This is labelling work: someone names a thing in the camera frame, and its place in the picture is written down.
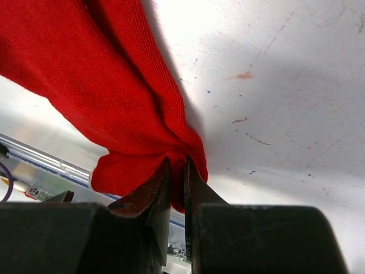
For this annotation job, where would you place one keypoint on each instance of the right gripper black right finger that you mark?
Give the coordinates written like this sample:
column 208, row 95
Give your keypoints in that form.
column 225, row 238

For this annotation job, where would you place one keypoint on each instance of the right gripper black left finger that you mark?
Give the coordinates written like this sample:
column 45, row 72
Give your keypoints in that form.
column 59, row 236

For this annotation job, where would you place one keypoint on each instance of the red santa sock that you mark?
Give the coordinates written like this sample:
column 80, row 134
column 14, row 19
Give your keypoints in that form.
column 98, row 64

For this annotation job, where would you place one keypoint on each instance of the aluminium frame rail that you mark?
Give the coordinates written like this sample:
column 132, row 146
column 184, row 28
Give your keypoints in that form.
column 48, row 175

